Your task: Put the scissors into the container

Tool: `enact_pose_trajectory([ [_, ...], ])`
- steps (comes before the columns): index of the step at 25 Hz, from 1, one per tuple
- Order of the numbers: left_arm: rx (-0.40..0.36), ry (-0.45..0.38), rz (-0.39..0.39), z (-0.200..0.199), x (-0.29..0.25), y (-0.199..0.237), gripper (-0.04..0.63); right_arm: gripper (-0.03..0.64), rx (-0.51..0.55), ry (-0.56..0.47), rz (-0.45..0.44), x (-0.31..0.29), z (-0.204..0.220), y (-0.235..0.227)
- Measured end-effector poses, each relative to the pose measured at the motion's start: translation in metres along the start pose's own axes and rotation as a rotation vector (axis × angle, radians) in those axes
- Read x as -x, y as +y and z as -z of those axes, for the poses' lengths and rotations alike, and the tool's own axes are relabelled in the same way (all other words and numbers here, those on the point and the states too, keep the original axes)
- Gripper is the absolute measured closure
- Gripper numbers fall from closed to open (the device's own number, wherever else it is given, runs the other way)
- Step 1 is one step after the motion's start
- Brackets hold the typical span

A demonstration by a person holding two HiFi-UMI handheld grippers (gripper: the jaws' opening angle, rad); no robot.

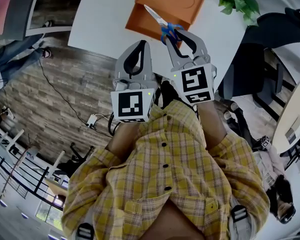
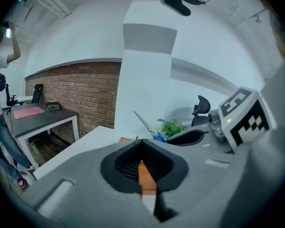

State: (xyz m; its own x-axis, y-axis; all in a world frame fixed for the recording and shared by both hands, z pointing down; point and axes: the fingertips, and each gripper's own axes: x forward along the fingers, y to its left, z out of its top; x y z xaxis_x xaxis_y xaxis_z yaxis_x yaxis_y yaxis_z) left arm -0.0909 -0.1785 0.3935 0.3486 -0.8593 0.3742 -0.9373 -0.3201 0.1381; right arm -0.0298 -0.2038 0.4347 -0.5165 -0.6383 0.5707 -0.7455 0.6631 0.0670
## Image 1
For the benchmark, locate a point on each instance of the black metal railing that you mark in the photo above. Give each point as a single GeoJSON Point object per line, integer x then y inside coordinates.
{"type": "Point", "coordinates": [17, 174]}

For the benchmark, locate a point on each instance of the person's left forearm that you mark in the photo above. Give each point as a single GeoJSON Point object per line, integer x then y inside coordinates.
{"type": "Point", "coordinates": [122, 141]}

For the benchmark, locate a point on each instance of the grey-topped desk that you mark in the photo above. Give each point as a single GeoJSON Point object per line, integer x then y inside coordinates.
{"type": "Point", "coordinates": [20, 14]}

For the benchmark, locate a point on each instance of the black swivel chair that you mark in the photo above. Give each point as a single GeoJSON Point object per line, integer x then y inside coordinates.
{"type": "Point", "coordinates": [78, 154]}

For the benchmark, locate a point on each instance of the white power strip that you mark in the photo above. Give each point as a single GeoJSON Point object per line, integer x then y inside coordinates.
{"type": "Point", "coordinates": [91, 120]}

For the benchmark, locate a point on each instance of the yellow plaid shirt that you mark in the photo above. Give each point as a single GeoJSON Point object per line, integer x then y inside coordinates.
{"type": "Point", "coordinates": [165, 174]}

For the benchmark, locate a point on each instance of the round white table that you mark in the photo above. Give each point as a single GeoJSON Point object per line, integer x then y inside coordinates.
{"type": "Point", "coordinates": [293, 116]}

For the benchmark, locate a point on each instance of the wooden tripod stand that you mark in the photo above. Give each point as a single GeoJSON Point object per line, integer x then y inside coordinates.
{"type": "Point", "coordinates": [17, 164]}

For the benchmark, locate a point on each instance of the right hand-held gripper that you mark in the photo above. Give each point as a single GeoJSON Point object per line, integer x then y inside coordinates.
{"type": "Point", "coordinates": [195, 81]}

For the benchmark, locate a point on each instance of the orange cardboard box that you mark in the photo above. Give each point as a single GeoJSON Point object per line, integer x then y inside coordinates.
{"type": "Point", "coordinates": [170, 1]}

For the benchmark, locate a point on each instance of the black mesh office chair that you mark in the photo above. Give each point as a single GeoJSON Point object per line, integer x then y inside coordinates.
{"type": "Point", "coordinates": [270, 36]}

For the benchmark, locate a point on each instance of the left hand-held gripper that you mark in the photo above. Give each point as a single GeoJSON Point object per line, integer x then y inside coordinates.
{"type": "Point", "coordinates": [130, 104]}

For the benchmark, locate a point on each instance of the person's right forearm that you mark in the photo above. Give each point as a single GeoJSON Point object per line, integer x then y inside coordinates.
{"type": "Point", "coordinates": [212, 126]}

